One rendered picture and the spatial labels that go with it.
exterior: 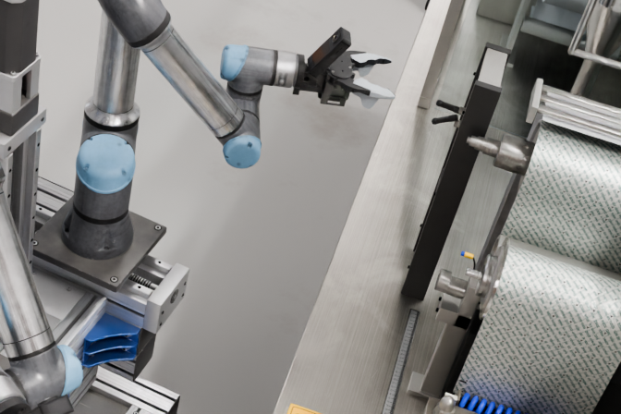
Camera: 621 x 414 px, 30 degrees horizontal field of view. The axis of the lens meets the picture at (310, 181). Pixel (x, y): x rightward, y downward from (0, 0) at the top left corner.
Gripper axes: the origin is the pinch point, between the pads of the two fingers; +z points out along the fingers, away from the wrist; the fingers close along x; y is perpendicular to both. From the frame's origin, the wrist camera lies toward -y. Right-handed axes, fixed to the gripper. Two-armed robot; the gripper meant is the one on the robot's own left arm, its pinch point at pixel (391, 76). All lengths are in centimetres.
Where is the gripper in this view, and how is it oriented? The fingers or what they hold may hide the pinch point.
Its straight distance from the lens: 243.8
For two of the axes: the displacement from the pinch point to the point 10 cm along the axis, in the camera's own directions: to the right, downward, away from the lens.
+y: -2.1, 6.6, 7.2
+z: 9.8, 1.2, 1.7
